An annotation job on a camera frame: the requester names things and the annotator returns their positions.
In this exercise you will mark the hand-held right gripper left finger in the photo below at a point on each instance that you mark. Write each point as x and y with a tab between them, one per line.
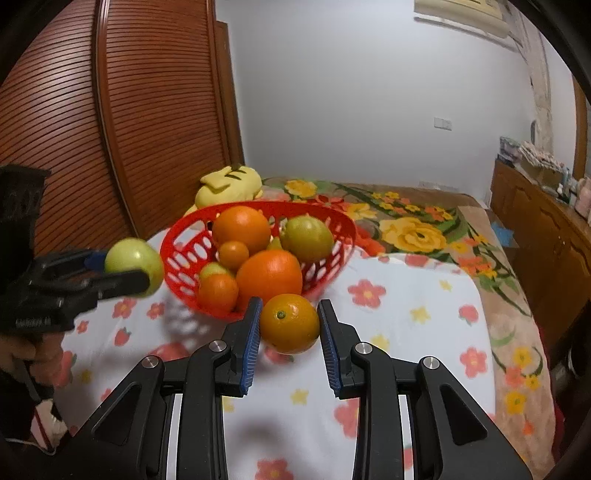
250	360

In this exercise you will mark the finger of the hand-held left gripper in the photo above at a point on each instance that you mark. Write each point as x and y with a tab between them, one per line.
94	261
115	282

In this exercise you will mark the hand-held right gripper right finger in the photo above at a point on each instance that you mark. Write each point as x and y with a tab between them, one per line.
330	360

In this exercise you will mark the green plum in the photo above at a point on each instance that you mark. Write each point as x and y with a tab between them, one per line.
131	256
213	270

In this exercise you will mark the small tangerine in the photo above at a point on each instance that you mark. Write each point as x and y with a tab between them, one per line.
290	325
218	293
233	256

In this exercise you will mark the red perforated plastic basket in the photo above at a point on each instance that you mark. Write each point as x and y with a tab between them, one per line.
184	249

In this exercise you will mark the large orange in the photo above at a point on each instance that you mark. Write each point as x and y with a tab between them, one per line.
270	279

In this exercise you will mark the yellow-green lemon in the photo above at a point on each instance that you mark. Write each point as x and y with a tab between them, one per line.
307	237

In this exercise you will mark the medium orange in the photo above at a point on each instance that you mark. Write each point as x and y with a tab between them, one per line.
241	230

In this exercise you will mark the person's left hand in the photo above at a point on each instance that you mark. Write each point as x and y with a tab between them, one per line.
44	364

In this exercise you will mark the white flower print towel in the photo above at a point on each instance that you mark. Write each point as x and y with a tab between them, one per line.
415	369

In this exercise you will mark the wooden louvered wardrobe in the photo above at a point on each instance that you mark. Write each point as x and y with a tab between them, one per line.
92	115

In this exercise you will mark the yellow plush toy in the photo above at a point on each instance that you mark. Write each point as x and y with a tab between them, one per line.
231	187

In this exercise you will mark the floral blanket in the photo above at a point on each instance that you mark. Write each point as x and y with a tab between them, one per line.
415	230

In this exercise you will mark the blue bag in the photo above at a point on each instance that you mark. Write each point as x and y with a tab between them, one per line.
504	234

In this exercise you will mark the wooden cabinet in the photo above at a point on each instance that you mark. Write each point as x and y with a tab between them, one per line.
545	230

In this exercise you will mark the pile of boxes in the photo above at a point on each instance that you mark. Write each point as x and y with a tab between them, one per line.
531	161

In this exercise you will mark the pink jug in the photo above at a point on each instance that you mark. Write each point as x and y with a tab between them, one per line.
584	196

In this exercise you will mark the pale patterned curtain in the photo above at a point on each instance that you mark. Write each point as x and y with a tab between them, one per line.
538	69

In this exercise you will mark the white air conditioner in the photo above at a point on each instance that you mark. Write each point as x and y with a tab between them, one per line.
461	14

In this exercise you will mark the white wall switch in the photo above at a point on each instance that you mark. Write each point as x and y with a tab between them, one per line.
443	123

